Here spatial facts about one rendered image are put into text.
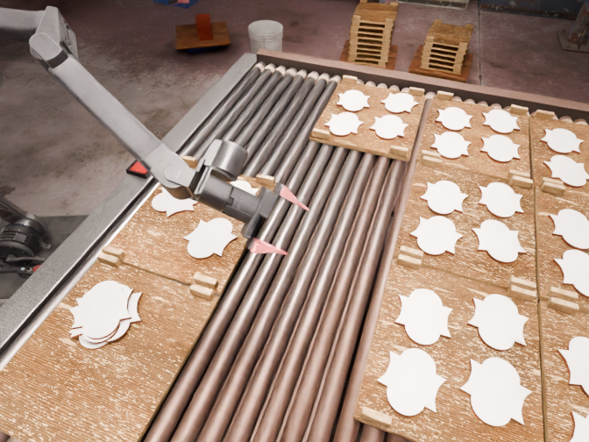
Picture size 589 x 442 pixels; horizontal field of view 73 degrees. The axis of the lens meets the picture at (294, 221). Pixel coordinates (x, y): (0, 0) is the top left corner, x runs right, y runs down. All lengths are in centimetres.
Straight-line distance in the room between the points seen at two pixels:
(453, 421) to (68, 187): 259
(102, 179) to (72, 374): 205
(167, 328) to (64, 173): 223
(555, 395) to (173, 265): 90
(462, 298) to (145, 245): 82
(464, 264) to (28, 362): 104
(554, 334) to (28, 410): 112
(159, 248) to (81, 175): 194
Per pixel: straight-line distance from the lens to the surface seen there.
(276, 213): 116
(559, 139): 165
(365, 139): 142
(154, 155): 78
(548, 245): 126
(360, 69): 180
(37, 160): 330
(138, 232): 117
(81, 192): 288
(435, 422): 91
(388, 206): 121
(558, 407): 102
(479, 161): 144
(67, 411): 98
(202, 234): 110
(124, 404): 94
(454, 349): 98
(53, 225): 238
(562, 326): 112
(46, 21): 103
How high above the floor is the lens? 177
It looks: 48 degrees down
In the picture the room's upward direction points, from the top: straight up
